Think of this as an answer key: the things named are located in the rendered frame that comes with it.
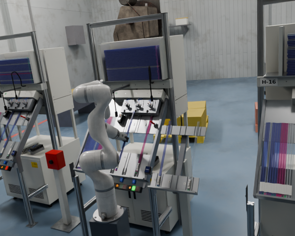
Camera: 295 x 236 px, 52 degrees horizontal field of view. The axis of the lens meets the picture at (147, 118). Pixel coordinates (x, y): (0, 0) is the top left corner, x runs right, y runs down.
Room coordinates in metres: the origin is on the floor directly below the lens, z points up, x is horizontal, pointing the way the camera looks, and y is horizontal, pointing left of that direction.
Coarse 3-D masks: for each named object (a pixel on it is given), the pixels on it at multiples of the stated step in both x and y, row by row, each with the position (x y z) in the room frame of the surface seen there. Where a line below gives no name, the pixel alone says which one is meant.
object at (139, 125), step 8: (112, 104) 2.70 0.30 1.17; (120, 104) 2.66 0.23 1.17; (112, 112) 2.64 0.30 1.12; (120, 112) 2.60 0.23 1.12; (160, 112) 2.42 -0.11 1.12; (128, 120) 2.50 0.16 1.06; (136, 120) 2.47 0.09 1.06; (144, 120) 2.43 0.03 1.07; (152, 120) 2.40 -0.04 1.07; (120, 128) 2.48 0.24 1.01; (136, 128) 2.41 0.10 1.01; (144, 128) 2.38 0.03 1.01; (152, 128) 2.35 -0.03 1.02
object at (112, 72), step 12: (120, 48) 2.75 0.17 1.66; (132, 48) 2.57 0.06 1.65; (144, 48) 2.51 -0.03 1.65; (156, 48) 2.47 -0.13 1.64; (108, 60) 2.69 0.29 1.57; (120, 60) 2.63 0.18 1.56; (132, 60) 2.57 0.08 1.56; (144, 60) 2.52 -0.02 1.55; (156, 60) 2.47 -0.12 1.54; (108, 72) 2.70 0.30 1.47; (120, 72) 2.64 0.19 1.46; (132, 72) 2.58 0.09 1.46; (144, 72) 2.52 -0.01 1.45; (156, 72) 2.47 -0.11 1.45
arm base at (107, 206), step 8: (96, 192) 1.63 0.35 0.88; (104, 192) 1.61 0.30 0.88; (112, 192) 1.64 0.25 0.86; (96, 200) 1.65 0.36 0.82; (104, 200) 1.61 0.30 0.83; (112, 200) 1.63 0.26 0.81; (104, 208) 1.61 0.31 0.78; (112, 208) 1.63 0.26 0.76; (120, 208) 1.71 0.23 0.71; (96, 216) 1.64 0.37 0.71; (104, 216) 1.60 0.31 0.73; (112, 216) 1.62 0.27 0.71; (120, 216) 1.62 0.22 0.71
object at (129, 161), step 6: (126, 156) 2.26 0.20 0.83; (132, 156) 2.24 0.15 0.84; (138, 156) 2.22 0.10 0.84; (144, 156) 2.20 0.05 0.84; (78, 162) 2.42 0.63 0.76; (120, 162) 2.25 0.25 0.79; (126, 162) 2.23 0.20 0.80; (132, 162) 2.20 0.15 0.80; (144, 162) 2.16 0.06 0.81; (114, 168) 2.24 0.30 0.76; (120, 168) 2.21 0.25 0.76; (126, 168) 2.19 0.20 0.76; (132, 168) 2.17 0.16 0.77; (144, 168) 2.13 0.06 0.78; (120, 174) 2.18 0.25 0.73; (126, 174) 2.15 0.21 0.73; (132, 174) 2.13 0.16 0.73; (138, 174) 2.11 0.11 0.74; (144, 174) 2.09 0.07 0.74
